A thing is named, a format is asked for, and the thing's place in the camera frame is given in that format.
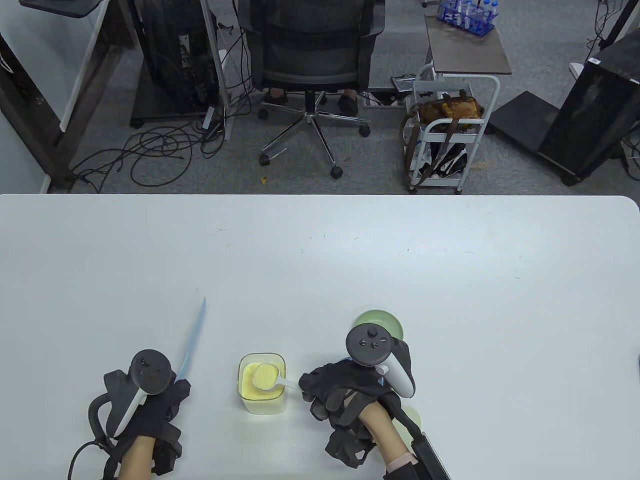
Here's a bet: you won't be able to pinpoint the person's left hand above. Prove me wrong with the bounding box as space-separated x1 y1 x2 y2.
102 370 192 476

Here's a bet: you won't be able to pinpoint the black flat platform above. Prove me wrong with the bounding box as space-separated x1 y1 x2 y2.
486 91 560 156

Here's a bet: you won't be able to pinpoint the black white controller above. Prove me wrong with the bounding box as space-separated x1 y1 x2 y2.
345 323 416 399
105 349 173 438

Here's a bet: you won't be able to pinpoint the pale green container lid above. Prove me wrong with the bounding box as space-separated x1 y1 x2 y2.
400 406 425 441

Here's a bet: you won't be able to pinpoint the black glove cable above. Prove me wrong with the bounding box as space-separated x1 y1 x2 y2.
67 440 108 480

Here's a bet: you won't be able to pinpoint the black office chair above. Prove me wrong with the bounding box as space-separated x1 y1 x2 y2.
236 0 387 180

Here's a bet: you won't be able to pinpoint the blue test tube rack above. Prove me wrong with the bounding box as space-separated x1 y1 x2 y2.
437 0 500 37

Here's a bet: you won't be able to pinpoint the green round dish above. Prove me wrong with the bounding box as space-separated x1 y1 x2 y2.
353 310 405 341

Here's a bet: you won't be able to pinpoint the person's left forearm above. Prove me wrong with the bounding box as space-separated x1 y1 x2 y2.
117 435 156 480

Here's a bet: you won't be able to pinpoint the light blue plastic knife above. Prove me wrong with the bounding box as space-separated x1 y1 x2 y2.
175 296 207 386

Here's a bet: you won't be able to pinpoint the black floor cables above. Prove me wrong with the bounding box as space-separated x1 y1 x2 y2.
67 122 228 193

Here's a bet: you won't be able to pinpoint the clear chicken bouillon container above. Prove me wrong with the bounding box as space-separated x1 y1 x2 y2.
238 353 288 415

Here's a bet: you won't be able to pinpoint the black white strap bag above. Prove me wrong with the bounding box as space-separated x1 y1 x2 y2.
417 142 468 180

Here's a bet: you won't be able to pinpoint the white rolling cart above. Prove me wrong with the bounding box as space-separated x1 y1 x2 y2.
404 64 501 195

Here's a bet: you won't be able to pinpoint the brown leather bag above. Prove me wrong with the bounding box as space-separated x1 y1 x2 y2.
417 90 486 133

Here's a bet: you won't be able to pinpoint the black white left controller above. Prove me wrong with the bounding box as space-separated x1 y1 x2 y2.
105 349 173 438

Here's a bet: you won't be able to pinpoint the black computer tower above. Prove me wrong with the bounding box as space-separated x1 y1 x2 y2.
537 27 640 187
131 0 223 128

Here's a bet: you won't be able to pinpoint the brown top side table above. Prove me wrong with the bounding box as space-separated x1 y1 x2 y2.
425 14 513 81

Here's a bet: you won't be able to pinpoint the person's right forearm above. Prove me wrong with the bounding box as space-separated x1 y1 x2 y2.
360 402 416 468

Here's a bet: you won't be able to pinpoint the dark wooden desk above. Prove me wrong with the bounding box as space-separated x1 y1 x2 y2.
0 0 138 193

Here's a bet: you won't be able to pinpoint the white metal desk leg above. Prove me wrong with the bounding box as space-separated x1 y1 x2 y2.
200 0 234 142

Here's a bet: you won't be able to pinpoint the white coffee spoon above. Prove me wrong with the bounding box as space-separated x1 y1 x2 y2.
251 363 301 392

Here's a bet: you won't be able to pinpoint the black white right controller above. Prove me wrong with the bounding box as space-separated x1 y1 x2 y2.
345 323 416 399

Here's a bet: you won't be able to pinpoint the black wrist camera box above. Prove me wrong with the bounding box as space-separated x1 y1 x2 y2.
382 434 451 480

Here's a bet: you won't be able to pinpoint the person's right hand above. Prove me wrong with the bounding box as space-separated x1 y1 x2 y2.
298 342 416 428

